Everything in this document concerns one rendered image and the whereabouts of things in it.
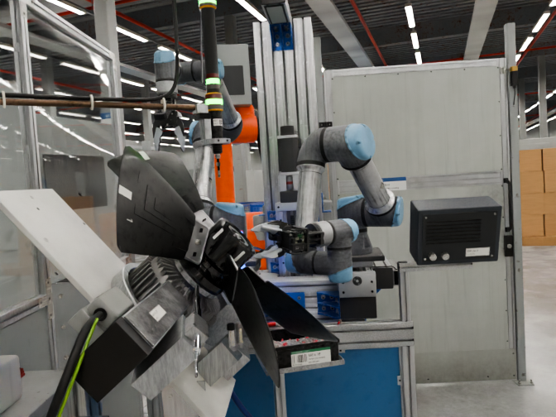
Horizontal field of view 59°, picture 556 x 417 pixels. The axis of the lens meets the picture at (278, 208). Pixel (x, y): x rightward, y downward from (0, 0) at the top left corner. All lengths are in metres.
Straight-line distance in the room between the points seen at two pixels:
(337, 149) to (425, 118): 1.64
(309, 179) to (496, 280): 1.97
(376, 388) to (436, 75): 2.03
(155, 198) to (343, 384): 1.02
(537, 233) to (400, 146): 6.36
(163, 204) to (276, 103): 1.24
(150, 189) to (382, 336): 0.99
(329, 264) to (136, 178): 0.74
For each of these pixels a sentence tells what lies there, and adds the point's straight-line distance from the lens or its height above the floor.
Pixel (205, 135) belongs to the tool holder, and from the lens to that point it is 1.25.
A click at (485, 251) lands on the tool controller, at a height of 1.08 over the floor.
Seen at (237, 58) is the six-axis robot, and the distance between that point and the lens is 5.32.
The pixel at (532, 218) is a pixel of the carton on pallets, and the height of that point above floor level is 0.44.
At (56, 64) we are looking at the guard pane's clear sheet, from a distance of 2.20.
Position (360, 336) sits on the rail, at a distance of 1.69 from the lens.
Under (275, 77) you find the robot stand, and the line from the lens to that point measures 2.19.
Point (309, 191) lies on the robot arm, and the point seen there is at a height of 1.31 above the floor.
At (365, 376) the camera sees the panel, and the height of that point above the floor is 0.68.
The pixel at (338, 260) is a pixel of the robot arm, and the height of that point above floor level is 1.10.
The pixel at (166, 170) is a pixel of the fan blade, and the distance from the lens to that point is 1.31.
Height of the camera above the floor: 1.35
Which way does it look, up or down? 3 degrees down
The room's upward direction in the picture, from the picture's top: 4 degrees counter-clockwise
